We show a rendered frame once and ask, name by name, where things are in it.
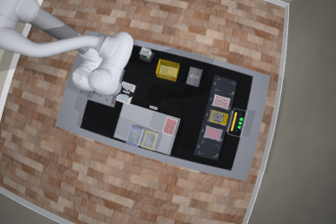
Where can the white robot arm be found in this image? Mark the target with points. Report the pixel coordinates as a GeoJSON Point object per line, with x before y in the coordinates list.
{"type": "Point", "coordinates": [115, 51]}

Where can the pink and pale blue well plate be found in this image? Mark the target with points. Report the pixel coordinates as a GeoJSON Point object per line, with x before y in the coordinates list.
{"type": "Point", "coordinates": [213, 133]}

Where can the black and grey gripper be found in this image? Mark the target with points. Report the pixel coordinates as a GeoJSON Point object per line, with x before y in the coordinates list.
{"type": "Point", "coordinates": [123, 91]}

